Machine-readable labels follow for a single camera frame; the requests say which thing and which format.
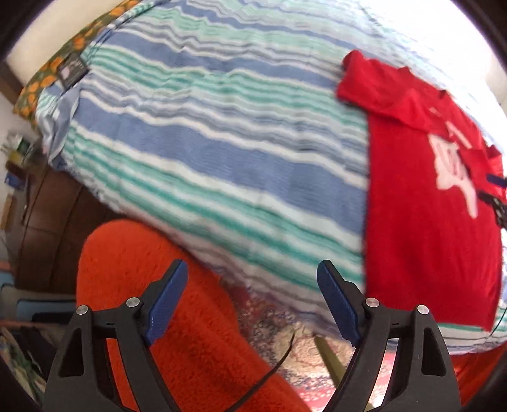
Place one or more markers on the person's orange fleece pants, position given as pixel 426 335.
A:
pixel 190 336

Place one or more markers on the black label tag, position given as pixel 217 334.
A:
pixel 73 71

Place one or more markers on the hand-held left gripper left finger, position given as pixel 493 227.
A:
pixel 168 295

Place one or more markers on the light blue cloth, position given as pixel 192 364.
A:
pixel 59 122

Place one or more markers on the patterned lace rug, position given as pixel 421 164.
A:
pixel 305 356

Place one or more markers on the orange patterned pillow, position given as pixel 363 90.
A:
pixel 43 79

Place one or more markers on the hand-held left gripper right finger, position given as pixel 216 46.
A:
pixel 336 295

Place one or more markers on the dark wooden dresser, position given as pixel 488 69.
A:
pixel 55 225

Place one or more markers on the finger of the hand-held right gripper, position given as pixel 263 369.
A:
pixel 495 203
pixel 496 179

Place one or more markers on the blue green striped blanket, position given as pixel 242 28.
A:
pixel 222 142

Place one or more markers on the olive green stick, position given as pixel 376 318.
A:
pixel 332 360

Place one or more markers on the red t-shirt with white print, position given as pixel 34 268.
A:
pixel 412 222

